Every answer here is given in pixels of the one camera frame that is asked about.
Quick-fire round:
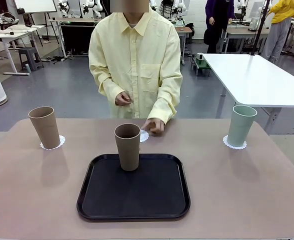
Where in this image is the person's right hand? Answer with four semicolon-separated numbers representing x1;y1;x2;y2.
114;91;134;107

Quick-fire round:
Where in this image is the person's left hand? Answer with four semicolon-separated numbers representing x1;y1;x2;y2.
143;118;166;136

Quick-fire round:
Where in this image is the white paper doily coaster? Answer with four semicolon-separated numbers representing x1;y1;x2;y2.
222;134;248;151
139;129;150;144
40;134;67;151

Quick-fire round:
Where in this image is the dark brown tall cup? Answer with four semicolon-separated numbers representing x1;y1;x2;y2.
114;124;141;172

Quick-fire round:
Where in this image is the light brown tall cup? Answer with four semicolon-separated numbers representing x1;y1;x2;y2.
28;106;62;149

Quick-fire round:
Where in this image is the mint green tall cup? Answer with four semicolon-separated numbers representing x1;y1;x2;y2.
226;104;258;147

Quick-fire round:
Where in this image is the person's right forearm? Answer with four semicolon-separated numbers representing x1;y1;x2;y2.
96;72;128;101

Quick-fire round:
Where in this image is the person's left forearm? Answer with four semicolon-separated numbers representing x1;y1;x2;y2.
146;72;183;125

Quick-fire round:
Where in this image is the person in yellow shirt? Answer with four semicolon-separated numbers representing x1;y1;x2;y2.
88;0;184;125

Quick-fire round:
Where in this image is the low green bench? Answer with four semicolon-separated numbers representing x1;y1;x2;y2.
192;56;212;77

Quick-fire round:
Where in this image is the black plastic serving tray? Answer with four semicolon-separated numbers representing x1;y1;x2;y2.
76;153;191;221

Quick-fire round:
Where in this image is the grey plastic stool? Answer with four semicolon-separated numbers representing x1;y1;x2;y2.
18;47;45;74

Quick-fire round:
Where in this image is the large white table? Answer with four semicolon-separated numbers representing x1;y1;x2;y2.
201;53;294;136

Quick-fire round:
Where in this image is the standing person in purple top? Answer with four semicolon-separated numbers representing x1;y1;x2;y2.
203;0;236;54

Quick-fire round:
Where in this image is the white desk with clutter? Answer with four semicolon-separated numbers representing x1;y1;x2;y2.
0;24;46;76

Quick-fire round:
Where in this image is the grey background work table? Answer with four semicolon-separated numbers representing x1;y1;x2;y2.
221;19;272;55

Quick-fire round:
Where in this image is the whiteboard on stand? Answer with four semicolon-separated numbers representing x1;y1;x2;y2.
13;0;58;14

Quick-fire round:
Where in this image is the black tripod pole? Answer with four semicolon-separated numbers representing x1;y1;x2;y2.
251;0;273;57

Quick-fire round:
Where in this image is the pile of clothes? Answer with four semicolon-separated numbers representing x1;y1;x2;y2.
0;12;20;29

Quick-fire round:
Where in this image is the person in yellow hoodie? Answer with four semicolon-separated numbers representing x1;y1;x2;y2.
260;0;294;63

